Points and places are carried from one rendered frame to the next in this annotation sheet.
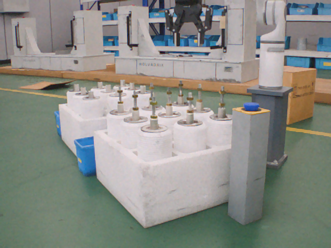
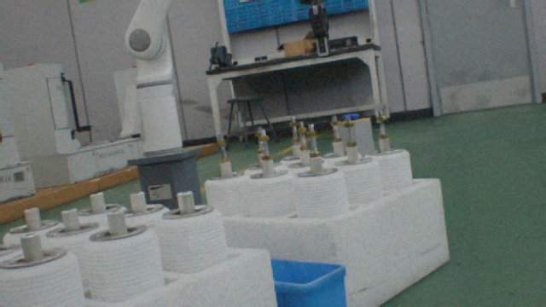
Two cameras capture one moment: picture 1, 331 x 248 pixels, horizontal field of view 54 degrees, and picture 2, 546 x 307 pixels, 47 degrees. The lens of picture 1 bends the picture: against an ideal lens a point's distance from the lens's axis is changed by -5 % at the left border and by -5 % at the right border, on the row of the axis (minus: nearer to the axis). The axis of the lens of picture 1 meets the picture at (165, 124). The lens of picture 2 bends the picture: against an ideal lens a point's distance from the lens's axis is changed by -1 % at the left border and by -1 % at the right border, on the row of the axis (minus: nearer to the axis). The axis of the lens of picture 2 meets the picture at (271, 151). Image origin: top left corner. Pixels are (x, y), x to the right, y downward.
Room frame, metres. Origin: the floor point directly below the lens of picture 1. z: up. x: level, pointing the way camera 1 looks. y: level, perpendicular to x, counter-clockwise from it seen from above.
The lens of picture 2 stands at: (1.53, 1.19, 0.39)
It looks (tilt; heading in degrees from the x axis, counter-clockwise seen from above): 5 degrees down; 252
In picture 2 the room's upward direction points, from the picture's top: 8 degrees counter-clockwise
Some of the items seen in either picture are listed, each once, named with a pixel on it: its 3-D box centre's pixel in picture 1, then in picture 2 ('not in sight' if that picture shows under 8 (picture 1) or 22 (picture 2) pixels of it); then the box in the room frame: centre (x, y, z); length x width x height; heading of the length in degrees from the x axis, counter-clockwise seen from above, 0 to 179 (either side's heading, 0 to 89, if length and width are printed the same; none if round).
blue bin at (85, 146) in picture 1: (115, 151); (262, 302); (1.27, 0.20, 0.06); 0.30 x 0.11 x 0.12; 120
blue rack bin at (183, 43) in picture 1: (182, 40); not in sight; (6.61, -0.34, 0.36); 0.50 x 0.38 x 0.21; 146
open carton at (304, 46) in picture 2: not in sight; (300, 46); (-0.79, -4.54, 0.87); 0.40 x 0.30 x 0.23; 131
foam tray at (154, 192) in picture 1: (169, 161); (317, 240); (1.07, -0.01, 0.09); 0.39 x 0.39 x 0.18; 30
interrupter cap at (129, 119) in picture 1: (135, 119); (353, 162); (1.01, 0.09, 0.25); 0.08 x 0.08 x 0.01
